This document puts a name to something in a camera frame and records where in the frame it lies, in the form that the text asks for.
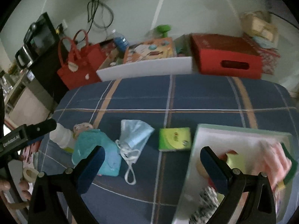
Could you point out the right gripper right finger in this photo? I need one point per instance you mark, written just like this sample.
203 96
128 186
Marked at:
259 206

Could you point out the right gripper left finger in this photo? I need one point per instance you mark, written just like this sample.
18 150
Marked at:
45 206

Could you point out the pink doll toy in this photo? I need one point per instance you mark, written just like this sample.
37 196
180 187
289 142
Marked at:
79 128

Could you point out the light blue face mask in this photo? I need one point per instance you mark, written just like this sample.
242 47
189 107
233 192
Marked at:
133 138

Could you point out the pink checkered towel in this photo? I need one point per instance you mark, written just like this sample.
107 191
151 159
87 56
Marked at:
273 162

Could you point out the leopard print scrunchie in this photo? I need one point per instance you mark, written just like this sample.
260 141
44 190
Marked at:
209 201

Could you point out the white pill bottle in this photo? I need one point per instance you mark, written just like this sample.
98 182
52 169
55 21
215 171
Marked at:
63 137

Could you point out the yellow-green cloth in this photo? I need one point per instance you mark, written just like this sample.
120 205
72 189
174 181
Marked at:
235 160

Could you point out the light green tray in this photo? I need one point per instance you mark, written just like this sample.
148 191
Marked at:
221 139

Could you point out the black coffee machine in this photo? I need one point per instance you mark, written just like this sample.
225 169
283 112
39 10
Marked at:
39 54

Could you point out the red felt handbag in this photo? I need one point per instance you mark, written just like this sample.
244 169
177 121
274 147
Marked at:
79 69

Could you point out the green tissue pack on cloth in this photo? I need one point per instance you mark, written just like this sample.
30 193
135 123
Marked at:
175 139

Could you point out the white storage box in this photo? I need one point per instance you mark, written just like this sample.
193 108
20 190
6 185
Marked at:
183 63

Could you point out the blue plaid tablecloth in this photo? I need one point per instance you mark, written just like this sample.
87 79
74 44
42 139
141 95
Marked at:
167 102

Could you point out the blue water bottle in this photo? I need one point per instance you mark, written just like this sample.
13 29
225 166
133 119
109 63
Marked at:
120 41

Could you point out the red patterned box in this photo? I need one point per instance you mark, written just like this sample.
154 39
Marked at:
269 57

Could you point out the red cardboard box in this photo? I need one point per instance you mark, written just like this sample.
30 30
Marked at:
223 55

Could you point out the orange picture book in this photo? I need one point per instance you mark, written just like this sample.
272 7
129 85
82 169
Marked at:
153 49

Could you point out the beige wicker basket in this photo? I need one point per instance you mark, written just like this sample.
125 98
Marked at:
258 24

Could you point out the green dumbbell toy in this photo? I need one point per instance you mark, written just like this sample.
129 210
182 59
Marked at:
163 30

